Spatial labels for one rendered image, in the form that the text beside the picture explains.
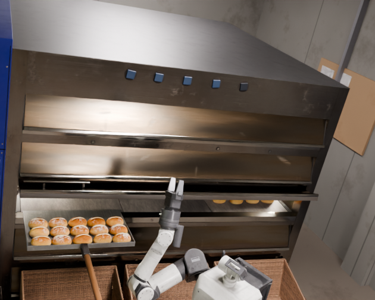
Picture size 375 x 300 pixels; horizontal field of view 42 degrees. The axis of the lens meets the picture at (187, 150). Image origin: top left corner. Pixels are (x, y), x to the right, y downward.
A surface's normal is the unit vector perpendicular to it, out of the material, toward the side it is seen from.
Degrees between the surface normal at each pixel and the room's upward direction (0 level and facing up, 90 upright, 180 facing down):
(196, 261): 34
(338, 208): 90
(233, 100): 90
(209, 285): 45
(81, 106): 70
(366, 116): 90
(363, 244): 90
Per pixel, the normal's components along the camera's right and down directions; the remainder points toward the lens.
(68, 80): 0.32, 0.44
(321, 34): -0.90, -0.02
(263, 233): 0.37, 0.10
